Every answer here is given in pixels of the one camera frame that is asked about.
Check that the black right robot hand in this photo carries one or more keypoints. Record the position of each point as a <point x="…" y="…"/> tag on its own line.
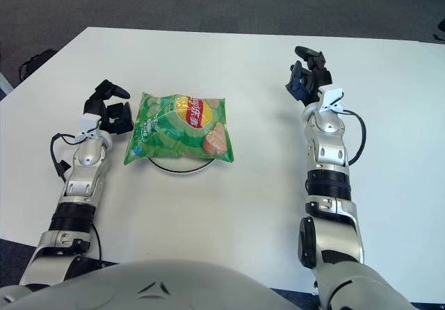
<point x="314" y="77"/>

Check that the black office chair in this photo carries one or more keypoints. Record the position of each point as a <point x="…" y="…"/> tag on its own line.
<point x="441" y="26"/>

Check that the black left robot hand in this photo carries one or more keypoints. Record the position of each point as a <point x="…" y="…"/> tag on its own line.
<point x="92" y="106"/>

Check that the black backpack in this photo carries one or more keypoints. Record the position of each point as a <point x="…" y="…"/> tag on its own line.
<point x="36" y="63"/>

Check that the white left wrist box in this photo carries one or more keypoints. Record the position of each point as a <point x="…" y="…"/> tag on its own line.
<point x="88" y="121"/>

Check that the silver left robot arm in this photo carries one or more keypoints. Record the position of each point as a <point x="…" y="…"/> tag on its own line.
<point x="87" y="155"/>

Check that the grey robot torso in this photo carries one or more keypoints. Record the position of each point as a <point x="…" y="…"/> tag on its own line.
<point x="156" y="285"/>

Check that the white plate black rim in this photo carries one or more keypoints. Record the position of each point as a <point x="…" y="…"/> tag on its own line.
<point x="180" y="168"/>

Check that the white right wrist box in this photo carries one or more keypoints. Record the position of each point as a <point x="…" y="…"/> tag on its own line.
<point x="332" y="96"/>

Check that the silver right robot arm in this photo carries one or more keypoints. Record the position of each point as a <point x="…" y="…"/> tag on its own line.
<point x="328" y="126"/>

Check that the green potato chips bag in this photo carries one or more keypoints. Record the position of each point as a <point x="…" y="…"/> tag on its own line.
<point x="167" y="132"/>

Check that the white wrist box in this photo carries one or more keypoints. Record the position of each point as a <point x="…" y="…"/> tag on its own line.
<point x="332" y="96"/>
<point x="88" y="121"/>

